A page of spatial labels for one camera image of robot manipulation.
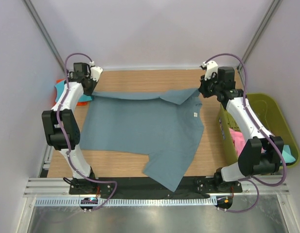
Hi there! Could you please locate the grey blue t shirt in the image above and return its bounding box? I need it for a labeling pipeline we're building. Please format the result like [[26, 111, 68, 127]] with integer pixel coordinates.
[[80, 88, 204, 191]]

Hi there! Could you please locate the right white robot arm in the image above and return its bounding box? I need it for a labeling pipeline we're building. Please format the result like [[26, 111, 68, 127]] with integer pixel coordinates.
[[198, 61, 287, 192]]

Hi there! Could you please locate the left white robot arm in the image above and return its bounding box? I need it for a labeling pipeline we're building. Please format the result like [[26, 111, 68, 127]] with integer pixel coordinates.
[[42, 61, 103, 194]]

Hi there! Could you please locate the folded turquoise t shirt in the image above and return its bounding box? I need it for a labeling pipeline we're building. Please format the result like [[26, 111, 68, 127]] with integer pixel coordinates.
[[54, 81, 95, 104]]

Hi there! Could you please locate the folded orange t shirt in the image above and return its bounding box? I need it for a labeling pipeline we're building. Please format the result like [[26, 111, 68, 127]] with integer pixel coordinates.
[[53, 79, 89, 107]]

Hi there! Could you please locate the olive green plastic basket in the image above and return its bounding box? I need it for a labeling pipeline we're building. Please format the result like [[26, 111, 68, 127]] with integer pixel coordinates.
[[217, 93, 300, 167]]

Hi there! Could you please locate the pink t shirt in basket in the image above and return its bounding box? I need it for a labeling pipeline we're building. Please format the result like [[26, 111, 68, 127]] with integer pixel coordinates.
[[228, 128, 266, 158]]

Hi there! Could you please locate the turquoise t shirt in basket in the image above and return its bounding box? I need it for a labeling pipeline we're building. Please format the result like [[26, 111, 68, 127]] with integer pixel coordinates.
[[282, 145, 296, 166]]

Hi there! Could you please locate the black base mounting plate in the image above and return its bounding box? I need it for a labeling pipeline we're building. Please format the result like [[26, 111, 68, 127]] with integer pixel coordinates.
[[63, 176, 243, 211]]

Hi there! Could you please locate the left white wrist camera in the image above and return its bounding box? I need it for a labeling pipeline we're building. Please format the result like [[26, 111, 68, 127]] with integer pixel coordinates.
[[89, 61, 103, 82]]

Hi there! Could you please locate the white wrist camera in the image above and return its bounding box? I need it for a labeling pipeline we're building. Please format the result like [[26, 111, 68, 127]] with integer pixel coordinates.
[[89, 61, 103, 82], [200, 60, 218, 81]]

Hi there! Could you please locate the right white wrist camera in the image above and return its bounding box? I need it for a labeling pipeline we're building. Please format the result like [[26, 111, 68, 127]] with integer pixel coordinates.
[[200, 60, 218, 81]]

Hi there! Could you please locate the left aluminium corner post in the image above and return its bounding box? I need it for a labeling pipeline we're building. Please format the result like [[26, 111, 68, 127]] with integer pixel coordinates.
[[22, 0, 66, 72]]

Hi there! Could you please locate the aluminium corner post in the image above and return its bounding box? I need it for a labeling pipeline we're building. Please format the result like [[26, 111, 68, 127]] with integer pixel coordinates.
[[22, 0, 66, 72], [237, 0, 284, 72]]

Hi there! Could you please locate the right aluminium corner post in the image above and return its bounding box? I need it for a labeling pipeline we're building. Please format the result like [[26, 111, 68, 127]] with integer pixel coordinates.
[[237, 0, 284, 72]]

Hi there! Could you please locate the aluminium front frame rail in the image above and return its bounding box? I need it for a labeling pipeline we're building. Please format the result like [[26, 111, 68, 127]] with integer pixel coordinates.
[[24, 176, 289, 200]]

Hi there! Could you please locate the white slotted cable duct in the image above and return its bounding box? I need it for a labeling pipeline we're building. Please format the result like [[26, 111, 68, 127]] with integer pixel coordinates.
[[35, 196, 217, 207]]

